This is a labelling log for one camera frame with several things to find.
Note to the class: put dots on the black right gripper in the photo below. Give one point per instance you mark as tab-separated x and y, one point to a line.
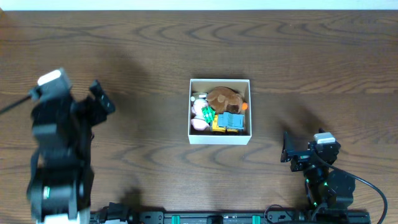
298	158

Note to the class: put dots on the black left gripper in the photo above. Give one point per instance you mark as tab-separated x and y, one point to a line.
90	106

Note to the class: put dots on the yellow grey toy truck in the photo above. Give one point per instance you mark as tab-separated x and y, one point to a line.
228	123

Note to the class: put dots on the brown plush toy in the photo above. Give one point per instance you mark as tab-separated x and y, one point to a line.
223	99

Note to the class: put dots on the pink white duck toy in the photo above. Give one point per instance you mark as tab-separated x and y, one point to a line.
199	102

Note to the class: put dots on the green round plastic disc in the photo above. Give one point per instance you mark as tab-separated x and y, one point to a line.
208	114

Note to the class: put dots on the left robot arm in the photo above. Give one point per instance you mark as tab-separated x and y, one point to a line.
61	180

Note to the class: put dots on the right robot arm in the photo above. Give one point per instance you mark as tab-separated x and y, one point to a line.
329	192

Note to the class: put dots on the white cardboard box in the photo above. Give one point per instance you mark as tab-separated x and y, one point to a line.
243	87

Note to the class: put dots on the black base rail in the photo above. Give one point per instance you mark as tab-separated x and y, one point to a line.
119	213

